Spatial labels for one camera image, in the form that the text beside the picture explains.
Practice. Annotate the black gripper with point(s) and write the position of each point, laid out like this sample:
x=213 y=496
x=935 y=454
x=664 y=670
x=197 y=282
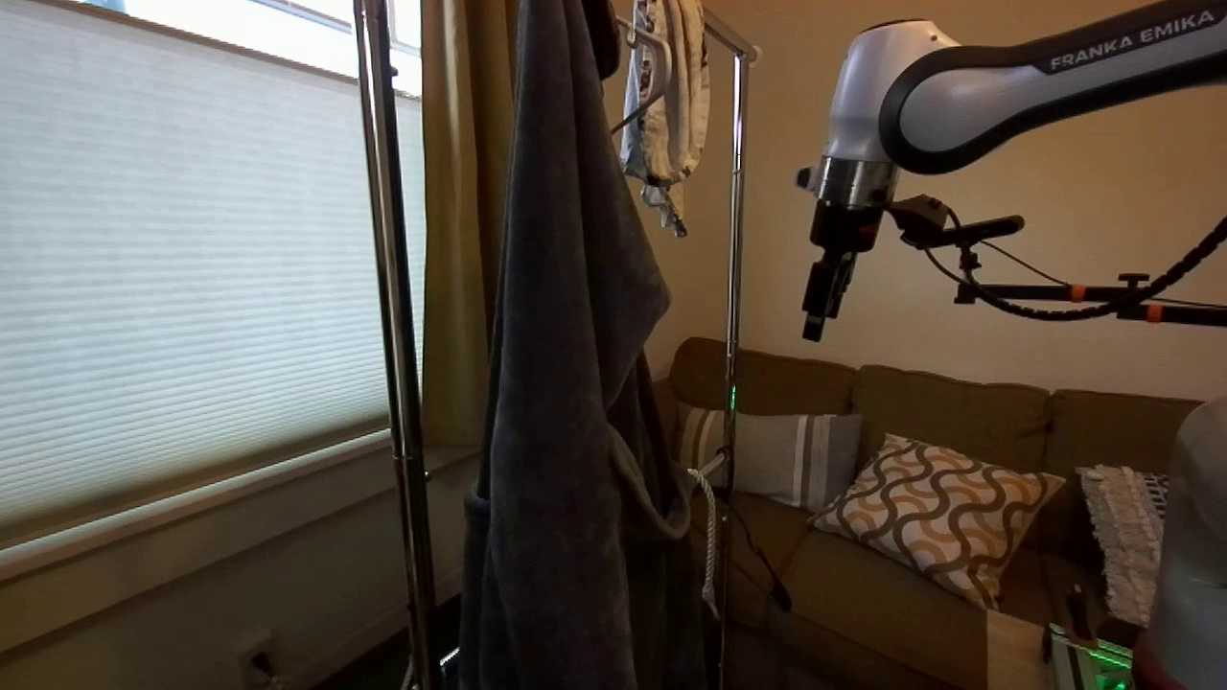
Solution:
x=843 y=234

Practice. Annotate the white plastic coat hanger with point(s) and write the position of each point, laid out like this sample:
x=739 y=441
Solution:
x=647 y=75

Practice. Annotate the olive green sofa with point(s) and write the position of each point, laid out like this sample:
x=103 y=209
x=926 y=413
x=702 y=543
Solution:
x=866 y=623

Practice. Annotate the olive yellow curtain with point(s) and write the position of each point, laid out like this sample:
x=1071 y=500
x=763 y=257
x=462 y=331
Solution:
x=466 y=95

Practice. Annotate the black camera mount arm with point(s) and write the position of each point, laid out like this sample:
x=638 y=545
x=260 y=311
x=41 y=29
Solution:
x=1132 y=296

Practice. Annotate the white knitted throw blanket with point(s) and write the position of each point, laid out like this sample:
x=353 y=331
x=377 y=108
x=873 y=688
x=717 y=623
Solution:
x=1126 y=540

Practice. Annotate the brown wave patterned pillow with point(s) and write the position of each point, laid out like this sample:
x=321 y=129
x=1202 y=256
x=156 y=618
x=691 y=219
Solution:
x=940 y=514

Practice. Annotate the wall power outlet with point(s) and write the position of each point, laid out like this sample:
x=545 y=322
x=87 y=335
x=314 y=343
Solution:
x=260 y=670

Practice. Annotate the chrome garment rack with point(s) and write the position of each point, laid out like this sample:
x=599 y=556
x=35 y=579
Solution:
x=392 y=269

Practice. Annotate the green lit device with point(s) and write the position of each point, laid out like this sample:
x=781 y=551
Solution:
x=1087 y=665

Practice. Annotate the white cellular window blind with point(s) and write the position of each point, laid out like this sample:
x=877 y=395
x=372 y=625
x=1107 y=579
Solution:
x=187 y=261

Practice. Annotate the blurred grey foreground object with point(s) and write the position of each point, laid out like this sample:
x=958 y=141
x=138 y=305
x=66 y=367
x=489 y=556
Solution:
x=1185 y=641

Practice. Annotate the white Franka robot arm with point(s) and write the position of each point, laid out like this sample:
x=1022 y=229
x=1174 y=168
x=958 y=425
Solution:
x=919 y=100

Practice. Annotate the grey bathrobe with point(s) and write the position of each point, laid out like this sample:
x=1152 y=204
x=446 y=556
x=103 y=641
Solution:
x=578 y=569

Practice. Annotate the striped grey white pillow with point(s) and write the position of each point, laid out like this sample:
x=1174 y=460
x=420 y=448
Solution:
x=786 y=459

